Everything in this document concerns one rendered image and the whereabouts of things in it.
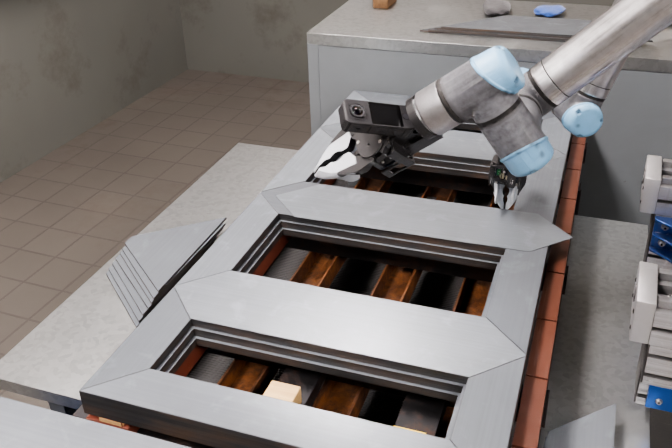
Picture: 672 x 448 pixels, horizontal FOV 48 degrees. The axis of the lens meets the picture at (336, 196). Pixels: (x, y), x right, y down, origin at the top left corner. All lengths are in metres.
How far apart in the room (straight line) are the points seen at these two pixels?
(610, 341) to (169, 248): 1.08
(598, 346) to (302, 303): 0.68
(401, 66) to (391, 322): 1.28
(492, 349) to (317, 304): 0.36
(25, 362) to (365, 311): 0.73
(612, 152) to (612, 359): 0.99
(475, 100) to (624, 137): 1.51
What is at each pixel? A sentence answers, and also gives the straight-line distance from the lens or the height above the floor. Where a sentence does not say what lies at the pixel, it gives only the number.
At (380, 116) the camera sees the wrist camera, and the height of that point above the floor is 1.36.
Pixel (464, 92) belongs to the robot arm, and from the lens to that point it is 1.12.
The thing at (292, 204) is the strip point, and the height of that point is 0.87.
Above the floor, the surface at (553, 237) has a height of 0.87.
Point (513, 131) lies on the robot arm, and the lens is 1.14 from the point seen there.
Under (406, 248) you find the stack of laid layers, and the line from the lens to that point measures 1.81.
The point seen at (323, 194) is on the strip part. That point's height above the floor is 0.87.
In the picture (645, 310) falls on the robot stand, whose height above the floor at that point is 0.98.
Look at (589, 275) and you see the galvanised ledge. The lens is 2.06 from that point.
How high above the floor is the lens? 1.80
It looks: 29 degrees down
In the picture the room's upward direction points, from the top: 2 degrees counter-clockwise
